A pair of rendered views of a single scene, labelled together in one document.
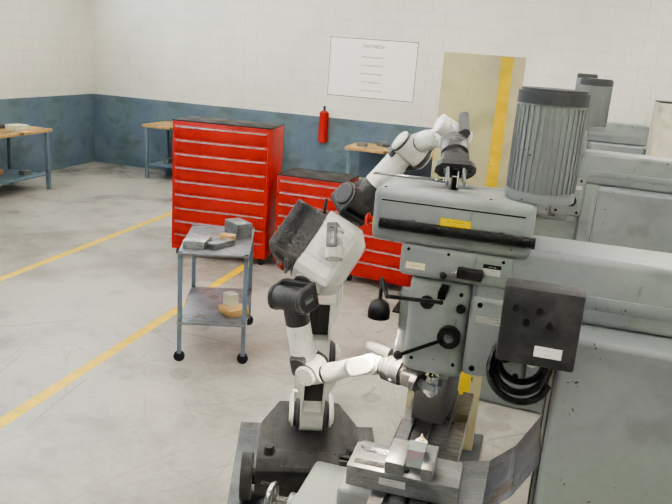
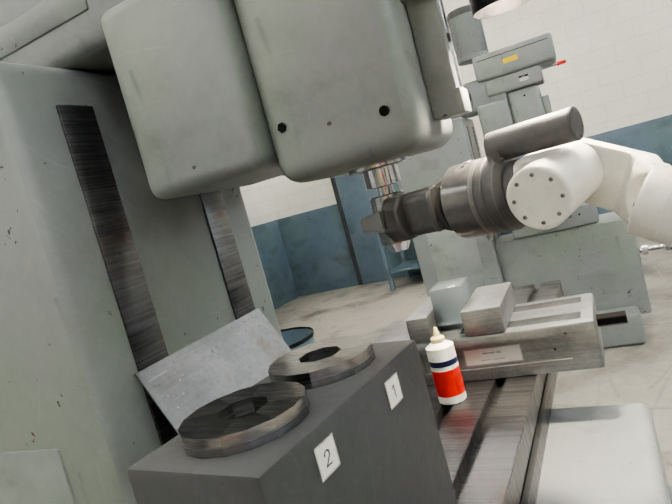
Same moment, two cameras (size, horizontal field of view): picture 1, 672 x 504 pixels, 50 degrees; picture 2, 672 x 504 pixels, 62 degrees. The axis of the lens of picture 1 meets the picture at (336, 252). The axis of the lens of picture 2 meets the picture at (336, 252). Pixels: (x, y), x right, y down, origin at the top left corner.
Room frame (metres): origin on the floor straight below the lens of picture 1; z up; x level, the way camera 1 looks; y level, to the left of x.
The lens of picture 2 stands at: (2.92, -0.28, 1.28)
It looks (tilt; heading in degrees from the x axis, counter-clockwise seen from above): 5 degrees down; 191
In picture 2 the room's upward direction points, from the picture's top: 15 degrees counter-clockwise
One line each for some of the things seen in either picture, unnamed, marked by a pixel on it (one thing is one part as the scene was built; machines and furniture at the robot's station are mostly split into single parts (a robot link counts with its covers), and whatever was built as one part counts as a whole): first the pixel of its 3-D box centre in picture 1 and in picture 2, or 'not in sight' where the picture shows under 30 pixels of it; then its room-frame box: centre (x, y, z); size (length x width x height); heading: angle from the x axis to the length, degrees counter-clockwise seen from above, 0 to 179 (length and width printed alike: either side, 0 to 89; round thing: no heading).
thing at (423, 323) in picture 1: (440, 317); (343, 44); (2.17, -0.35, 1.47); 0.21 x 0.19 x 0.32; 164
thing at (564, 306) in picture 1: (539, 325); not in sight; (1.76, -0.55, 1.62); 0.20 x 0.09 x 0.21; 74
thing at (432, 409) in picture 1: (436, 385); (319, 498); (2.52, -0.43, 1.06); 0.22 x 0.12 x 0.20; 158
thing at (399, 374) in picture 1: (407, 375); (449, 206); (2.22, -0.27, 1.23); 0.13 x 0.12 x 0.10; 146
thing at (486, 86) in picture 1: (459, 265); not in sight; (3.89, -0.70, 1.15); 0.52 x 0.40 x 2.30; 74
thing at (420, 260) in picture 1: (459, 256); not in sight; (2.16, -0.39, 1.68); 0.34 x 0.24 x 0.10; 74
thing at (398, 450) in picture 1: (398, 456); (489, 307); (2.02, -0.25, 1.05); 0.15 x 0.06 x 0.04; 166
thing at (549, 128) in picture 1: (546, 145); not in sight; (2.10, -0.59, 2.05); 0.20 x 0.20 x 0.32
